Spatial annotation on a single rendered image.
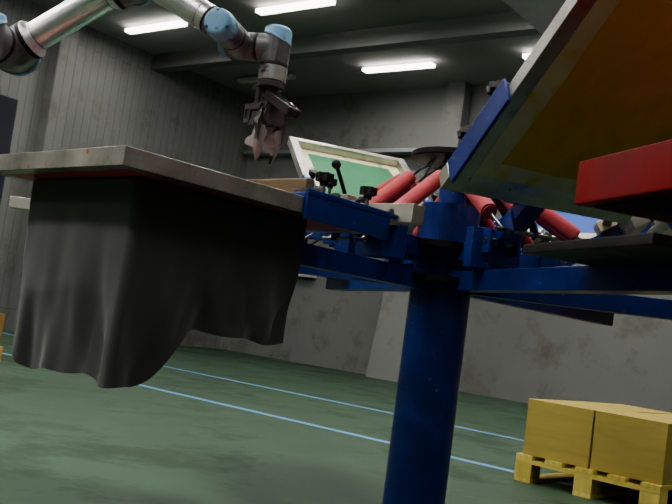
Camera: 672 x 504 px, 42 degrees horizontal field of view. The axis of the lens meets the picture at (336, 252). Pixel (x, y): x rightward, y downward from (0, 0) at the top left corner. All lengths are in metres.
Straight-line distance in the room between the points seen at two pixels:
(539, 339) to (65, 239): 10.73
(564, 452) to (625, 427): 0.37
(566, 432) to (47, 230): 3.44
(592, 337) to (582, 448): 7.30
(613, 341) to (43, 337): 10.44
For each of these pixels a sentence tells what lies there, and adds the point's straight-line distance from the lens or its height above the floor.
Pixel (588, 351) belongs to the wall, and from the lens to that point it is 12.11.
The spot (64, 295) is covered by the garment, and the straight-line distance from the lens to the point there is 1.96.
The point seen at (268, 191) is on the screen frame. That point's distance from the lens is 1.90.
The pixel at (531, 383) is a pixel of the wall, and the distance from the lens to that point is 12.40.
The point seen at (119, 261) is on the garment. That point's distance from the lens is 1.79.
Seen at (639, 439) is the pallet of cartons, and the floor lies 0.35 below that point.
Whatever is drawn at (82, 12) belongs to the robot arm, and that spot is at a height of 1.48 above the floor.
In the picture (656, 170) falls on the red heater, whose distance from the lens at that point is 1.62.
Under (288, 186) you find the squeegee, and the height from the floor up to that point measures 1.04.
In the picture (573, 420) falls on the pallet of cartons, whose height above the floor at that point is 0.38.
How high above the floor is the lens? 0.71
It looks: 5 degrees up
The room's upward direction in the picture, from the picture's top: 8 degrees clockwise
